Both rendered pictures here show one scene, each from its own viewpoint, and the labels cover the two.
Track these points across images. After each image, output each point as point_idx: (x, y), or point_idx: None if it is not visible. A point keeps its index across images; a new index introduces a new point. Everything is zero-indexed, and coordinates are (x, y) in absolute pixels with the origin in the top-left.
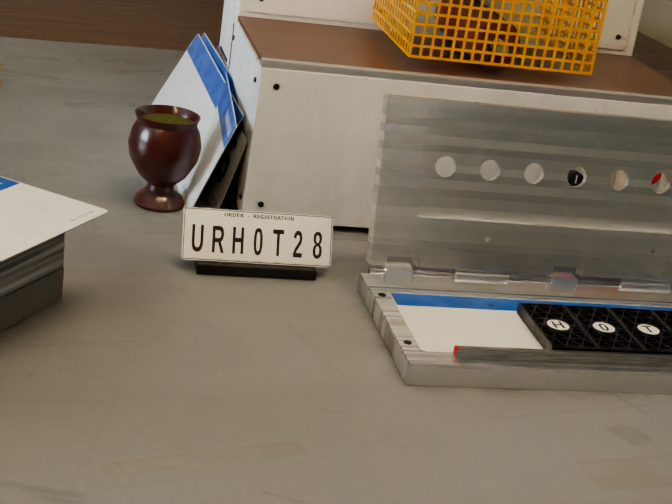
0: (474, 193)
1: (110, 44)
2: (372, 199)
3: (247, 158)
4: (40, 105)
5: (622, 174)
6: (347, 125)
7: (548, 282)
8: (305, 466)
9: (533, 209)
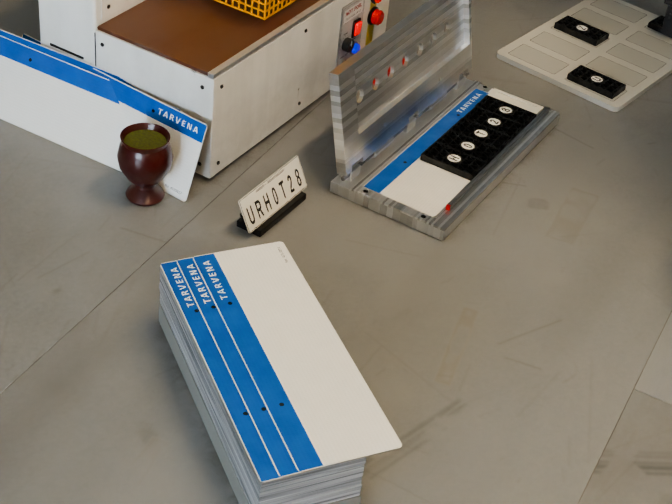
0: (372, 101)
1: None
2: (334, 137)
3: (205, 139)
4: None
5: (363, 24)
6: (252, 85)
7: (406, 127)
8: (488, 318)
9: (393, 92)
